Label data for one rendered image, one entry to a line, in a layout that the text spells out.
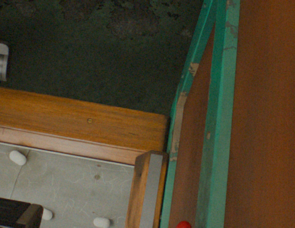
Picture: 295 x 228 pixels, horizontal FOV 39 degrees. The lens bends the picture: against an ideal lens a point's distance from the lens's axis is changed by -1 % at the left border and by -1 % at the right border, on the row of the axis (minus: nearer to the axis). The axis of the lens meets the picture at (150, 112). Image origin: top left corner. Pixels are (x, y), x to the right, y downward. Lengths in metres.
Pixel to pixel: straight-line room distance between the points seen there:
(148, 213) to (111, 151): 0.19
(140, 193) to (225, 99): 0.42
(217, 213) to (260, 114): 0.09
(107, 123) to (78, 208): 0.18
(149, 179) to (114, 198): 0.14
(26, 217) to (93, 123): 0.42
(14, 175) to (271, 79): 0.70
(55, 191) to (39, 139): 0.11
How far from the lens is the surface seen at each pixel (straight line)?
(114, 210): 0.85
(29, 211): 0.51
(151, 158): 0.76
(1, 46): 0.78
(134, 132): 0.88
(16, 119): 0.91
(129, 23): 1.97
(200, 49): 0.63
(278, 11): 0.28
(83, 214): 0.85
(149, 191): 0.74
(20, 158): 0.88
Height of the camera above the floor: 1.58
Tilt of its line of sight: 65 degrees down
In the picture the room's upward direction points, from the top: 12 degrees clockwise
